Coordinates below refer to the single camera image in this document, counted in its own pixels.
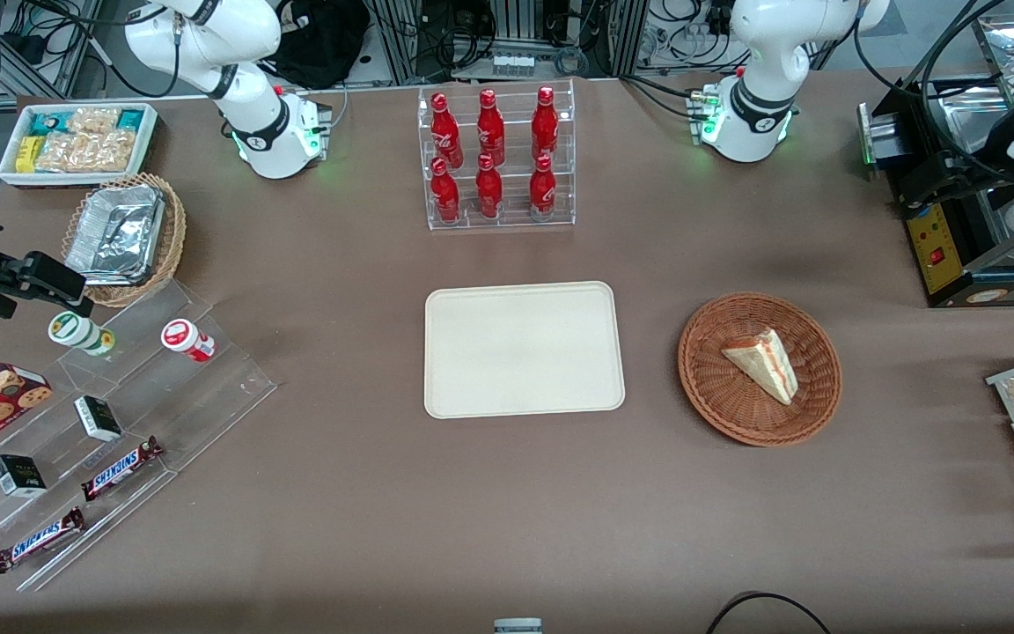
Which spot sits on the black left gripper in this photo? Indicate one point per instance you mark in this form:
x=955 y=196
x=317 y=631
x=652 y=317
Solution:
x=979 y=161

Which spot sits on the triangular sandwich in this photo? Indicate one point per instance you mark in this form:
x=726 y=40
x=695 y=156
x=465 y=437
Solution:
x=762 y=363

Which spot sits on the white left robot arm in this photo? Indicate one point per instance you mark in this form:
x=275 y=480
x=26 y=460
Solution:
x=762 y=40

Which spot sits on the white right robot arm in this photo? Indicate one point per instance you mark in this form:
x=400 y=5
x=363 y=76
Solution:
x=199 y=35

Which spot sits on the oval tan wicker basket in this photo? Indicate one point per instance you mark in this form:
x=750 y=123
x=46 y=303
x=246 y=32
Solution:
x=174 y=238

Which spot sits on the round brown wicker basket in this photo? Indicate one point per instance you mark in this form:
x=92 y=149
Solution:
x=718 y=387

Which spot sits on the cream rectangular tray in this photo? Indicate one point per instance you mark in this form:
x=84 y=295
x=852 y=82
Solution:
x=520 y=352

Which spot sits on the green-lid white cup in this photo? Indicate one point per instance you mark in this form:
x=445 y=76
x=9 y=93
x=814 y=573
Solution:
x=76 y=331

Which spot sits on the black sealing machine yellow panel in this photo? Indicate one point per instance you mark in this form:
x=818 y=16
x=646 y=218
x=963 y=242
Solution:
x=938 y=251

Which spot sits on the aluminium foil container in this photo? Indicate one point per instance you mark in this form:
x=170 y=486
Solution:
x=115 y=233

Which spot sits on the white snack bin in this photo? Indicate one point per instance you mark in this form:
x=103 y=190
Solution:
x=7 y=172

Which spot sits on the yellow snack pack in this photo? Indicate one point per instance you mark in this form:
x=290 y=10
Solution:
x=27 y=154

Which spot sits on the small black box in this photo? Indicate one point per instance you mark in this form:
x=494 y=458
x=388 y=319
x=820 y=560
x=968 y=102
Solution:
x=18 y=475
x=99 y=418

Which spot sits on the clear bag of crackers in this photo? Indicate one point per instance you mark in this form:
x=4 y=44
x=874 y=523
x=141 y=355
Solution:
x=84 y=151
x=93 y=121

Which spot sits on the red-lid white cup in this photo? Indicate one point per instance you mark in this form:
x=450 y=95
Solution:
x=186 y=339

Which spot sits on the teal snack pack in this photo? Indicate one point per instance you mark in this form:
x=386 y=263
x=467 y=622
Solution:
x=131 y=120
x=49 y=122

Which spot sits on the brown Snickers bar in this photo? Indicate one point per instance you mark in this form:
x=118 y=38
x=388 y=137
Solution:
x=120 y=468
x=36 y=540

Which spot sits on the clear acrylic stepped display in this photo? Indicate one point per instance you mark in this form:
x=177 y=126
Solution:
x=208 y=396

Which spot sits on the black bag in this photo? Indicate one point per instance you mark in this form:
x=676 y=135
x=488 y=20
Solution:
x=322 y=40

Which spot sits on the red cola bottle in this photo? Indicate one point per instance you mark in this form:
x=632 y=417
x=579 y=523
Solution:
x=490 y=130
x=542 y=192
x=446 y=132
x=545 y=128
x=488 y=192
x=445 y=195

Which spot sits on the clear acrylic bottle rack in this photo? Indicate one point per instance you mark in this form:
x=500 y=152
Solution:
x=514 y=195

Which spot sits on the white power strip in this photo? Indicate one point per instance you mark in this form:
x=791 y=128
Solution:
x=512 y=64

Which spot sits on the grey box edge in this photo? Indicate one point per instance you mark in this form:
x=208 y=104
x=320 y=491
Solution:
x=518 y=626

